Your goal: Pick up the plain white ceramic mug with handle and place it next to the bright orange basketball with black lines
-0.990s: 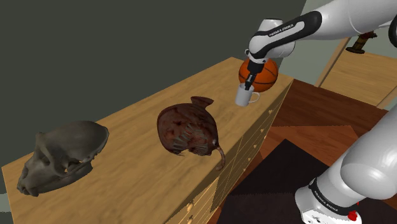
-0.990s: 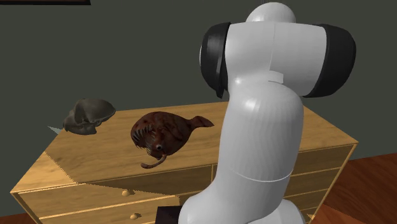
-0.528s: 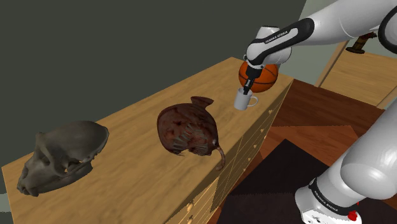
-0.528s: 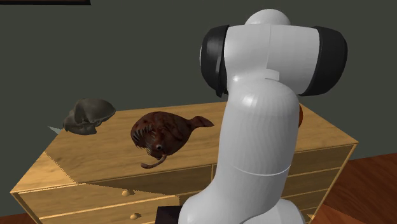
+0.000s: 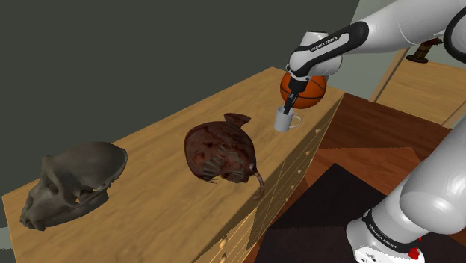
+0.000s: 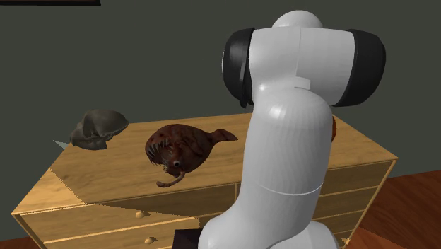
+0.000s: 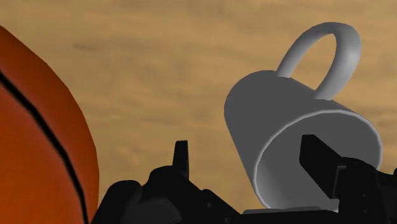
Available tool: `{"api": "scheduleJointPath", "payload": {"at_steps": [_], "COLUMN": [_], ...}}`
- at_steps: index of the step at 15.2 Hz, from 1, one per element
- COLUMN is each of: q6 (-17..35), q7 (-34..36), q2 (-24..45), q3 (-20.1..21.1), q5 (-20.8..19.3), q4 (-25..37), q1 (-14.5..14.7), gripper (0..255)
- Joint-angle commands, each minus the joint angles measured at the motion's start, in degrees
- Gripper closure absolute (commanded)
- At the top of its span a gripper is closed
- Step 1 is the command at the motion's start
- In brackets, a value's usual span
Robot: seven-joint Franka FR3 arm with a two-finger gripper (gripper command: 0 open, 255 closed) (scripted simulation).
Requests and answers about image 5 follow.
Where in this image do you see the white mug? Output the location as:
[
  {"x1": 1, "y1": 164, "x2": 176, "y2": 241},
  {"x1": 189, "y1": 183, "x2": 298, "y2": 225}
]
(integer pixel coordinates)
[{"x1": 273, "y1": 105, "x2": 302, "y2": 133}]

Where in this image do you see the orange basketball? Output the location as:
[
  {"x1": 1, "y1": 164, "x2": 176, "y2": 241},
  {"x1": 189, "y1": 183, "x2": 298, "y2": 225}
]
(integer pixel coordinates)
[{"x1": 279, "y1": 70, "x2": 328, "y2": 110}]

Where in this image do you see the brown anglerfish figure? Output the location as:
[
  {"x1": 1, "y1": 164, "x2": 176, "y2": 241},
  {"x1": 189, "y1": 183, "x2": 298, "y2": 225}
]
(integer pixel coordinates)
[{"x1": 183, "y1": 112, "x2": 266, "y2": 201}]

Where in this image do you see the wooden chest of drawers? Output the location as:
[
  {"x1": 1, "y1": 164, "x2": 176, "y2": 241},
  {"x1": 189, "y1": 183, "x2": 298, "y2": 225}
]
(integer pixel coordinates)
[{"x1": 1, "y1": 66, "x2": 346, "y2": 263}]

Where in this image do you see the grey animal skull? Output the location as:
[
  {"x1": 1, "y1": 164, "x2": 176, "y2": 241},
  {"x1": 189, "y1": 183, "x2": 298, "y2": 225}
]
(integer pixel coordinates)
[{"x1": 19, "y1": 140, "x2": 129, "y2": 232}]

